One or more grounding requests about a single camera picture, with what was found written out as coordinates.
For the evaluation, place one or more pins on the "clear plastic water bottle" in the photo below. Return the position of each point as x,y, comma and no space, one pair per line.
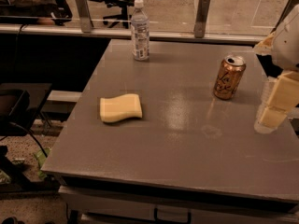
140,32

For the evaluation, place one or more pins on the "left metal railing post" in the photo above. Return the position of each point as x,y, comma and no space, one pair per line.
84,16

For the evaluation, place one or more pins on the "yellow sponge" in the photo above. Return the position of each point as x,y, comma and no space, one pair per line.
121,107

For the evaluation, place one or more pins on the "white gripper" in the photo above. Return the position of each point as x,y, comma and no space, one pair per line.
289,48

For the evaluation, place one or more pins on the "black drawer handle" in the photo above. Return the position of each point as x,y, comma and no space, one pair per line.
172,216

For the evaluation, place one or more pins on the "orange La Croix can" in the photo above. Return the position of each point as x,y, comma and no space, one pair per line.
230,73

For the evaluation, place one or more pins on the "green crumpled wrapper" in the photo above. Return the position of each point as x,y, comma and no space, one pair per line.
40,157

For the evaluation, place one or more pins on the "right metal railing post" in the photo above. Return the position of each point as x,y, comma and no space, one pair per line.
201,18

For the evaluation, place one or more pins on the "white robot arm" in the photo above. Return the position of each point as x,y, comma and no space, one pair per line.
285,46

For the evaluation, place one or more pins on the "metal railing post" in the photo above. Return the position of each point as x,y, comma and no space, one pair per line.
201,18
84,16

